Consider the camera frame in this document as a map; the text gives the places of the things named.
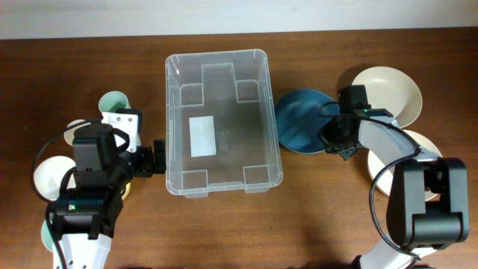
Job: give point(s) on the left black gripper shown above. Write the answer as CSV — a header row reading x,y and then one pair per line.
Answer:
x,y
146,166

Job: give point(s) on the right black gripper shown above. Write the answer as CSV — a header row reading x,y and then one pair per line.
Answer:
x,y
323,134

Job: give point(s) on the cream white bowl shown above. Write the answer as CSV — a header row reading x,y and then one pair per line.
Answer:
x,y
374,165

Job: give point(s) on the dark blue bowl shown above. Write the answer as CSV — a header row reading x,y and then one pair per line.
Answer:
x,y
298,119

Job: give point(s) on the beige bowl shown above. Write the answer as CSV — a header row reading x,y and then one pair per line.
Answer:
x,y
392,90

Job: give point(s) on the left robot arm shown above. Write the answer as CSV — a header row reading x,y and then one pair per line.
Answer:
x,y
82,219

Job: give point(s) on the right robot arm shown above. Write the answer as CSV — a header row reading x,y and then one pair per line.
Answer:
x,y
428,201

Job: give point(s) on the yellow cup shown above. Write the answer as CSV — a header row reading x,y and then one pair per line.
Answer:
x,y
125,192

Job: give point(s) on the clear plastic storage bin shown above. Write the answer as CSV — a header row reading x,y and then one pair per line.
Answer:
x,y
234,87

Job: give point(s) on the mint green cup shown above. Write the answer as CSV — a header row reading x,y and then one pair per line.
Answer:
x,y
46,237
113,100

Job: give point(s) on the light grey cup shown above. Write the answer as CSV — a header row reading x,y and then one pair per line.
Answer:
x,y
69,135

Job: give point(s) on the cream white cup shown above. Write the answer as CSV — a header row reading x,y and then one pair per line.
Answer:
x,y
49,174

